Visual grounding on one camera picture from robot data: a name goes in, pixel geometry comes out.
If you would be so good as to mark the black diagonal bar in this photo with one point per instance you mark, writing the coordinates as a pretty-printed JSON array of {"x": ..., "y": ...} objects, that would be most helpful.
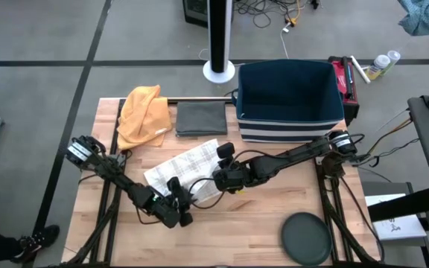
[{"x": 404, "y": 204}]

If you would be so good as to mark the white paper box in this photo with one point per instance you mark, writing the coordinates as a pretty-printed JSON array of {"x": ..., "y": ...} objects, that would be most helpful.
[{"x": 400, "y": 231}]

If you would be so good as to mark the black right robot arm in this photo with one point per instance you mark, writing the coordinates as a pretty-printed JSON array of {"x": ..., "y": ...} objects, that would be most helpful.
[{"x": 292, "y": 156}]

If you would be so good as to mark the black aluminium crossbar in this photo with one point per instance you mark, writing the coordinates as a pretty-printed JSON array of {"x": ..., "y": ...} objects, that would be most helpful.
[{"x": 199, "y": 99}]

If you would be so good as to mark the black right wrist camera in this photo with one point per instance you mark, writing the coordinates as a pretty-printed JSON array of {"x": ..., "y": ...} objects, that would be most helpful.
[{"x": 237, "y": 191}]

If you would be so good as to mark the dark green round plate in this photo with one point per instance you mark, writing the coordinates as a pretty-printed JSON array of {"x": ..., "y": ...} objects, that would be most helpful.
[{"x": 305, "y": 238}]

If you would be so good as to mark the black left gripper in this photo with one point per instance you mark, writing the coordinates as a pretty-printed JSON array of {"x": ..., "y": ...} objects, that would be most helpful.
[{"x": 173, "y": 210}]

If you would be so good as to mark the orange towel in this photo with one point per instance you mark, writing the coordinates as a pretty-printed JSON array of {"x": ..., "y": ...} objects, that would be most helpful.
[{"x": 143, "y": 115}]

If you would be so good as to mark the navy white striped fabric bin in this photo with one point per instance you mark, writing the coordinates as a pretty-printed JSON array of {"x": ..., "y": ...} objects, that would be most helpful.
[{"x": 289, "y": 93}]

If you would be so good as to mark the grey kitchen towel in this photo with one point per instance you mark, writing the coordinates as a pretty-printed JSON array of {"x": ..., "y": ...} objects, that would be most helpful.
[{"x": 201, "y": 119}]

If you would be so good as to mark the red black tool case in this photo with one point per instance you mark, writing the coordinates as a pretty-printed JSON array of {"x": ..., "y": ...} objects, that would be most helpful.
[{"x": 343, "y": 74}]

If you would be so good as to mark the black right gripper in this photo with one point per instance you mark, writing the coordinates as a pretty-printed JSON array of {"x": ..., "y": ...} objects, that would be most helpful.
[{"x": 233, "y": 178}]

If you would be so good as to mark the white towel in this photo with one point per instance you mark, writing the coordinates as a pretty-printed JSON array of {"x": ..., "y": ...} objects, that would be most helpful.
[{"x": 184, "y": 167}]

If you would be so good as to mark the silver black tower fan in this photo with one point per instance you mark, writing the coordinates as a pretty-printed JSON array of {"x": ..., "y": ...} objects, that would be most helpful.
[{"x": 218, "y": 37}]

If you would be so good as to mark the green bottle white cap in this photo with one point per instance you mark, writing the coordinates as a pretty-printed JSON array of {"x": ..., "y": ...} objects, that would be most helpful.
[{"x": 393, "y": 57}]

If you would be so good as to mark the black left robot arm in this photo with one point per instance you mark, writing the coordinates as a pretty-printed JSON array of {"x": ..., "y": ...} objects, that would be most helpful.
[{"x": 117, "y": 178}]

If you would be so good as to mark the white tube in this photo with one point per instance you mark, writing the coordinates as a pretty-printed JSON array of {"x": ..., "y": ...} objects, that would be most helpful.
[{"x": 359, "y": 70}]

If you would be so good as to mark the yellow label bottle white cap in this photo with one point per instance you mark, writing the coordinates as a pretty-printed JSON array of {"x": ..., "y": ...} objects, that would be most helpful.
[{"x": 378, "y": 67}]

